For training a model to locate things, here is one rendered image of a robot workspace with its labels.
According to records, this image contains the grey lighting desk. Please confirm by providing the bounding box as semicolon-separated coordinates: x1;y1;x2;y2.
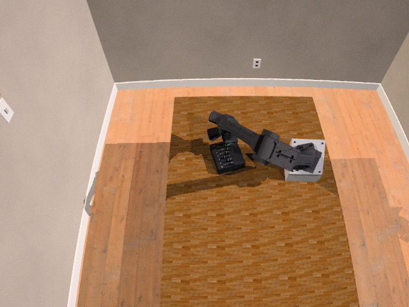
210;141;245;175

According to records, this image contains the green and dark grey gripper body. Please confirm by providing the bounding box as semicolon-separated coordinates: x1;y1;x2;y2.
223;135;238;145

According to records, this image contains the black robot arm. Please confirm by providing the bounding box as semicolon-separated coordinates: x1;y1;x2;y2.
207;111;322;173

